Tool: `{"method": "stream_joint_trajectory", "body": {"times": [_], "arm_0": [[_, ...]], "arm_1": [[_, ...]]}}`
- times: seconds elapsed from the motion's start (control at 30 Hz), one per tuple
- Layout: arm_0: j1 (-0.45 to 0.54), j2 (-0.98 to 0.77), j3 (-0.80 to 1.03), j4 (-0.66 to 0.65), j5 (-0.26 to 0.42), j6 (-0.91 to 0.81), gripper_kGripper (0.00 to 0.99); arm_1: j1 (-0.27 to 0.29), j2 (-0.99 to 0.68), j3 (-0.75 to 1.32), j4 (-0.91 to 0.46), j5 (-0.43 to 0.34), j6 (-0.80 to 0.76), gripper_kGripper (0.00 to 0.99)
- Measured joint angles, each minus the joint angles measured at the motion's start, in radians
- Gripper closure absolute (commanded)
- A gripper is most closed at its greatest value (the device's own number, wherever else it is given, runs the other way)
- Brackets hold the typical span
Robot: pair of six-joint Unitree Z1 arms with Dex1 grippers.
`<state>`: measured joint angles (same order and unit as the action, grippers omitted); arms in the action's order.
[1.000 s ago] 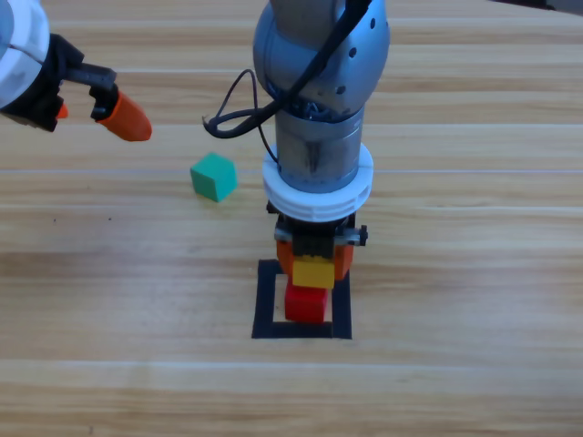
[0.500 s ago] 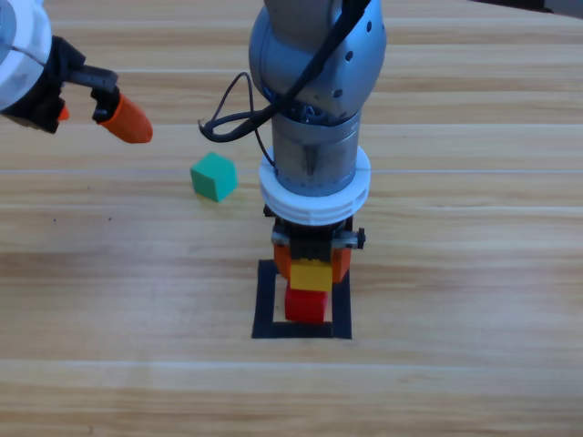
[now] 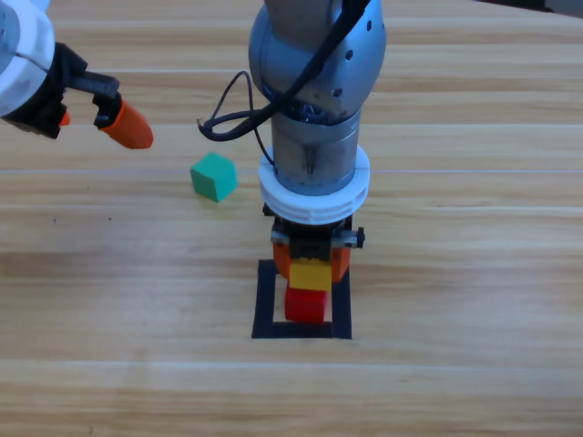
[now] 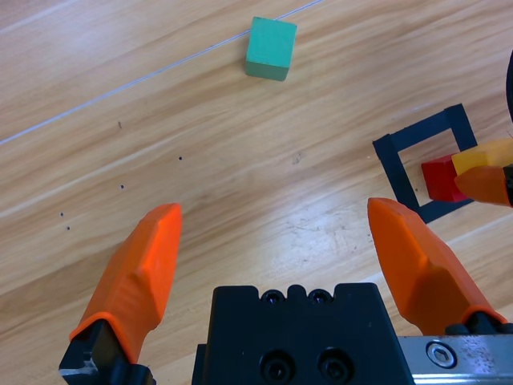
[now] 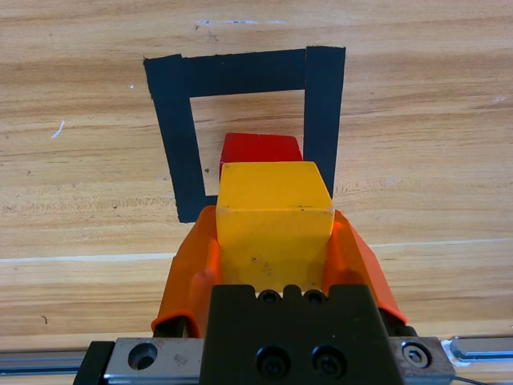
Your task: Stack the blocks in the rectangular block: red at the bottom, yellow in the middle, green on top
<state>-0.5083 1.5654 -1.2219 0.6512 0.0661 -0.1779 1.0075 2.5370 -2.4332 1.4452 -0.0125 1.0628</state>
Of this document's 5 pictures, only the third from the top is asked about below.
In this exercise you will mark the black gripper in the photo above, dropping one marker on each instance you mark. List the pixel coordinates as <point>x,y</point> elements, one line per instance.
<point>312,239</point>
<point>41,114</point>

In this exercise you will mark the yellow wooden cube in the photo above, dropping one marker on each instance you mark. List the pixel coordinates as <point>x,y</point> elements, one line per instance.
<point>309,275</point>

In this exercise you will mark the red wooden cube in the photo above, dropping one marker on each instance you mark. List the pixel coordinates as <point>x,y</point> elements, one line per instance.
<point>305,307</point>

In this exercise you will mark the green wooden cube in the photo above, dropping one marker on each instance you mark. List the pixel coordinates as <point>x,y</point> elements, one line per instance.
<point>214,177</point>

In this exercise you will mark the black tape square outline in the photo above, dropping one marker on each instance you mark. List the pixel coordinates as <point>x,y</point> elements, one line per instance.
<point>263,309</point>

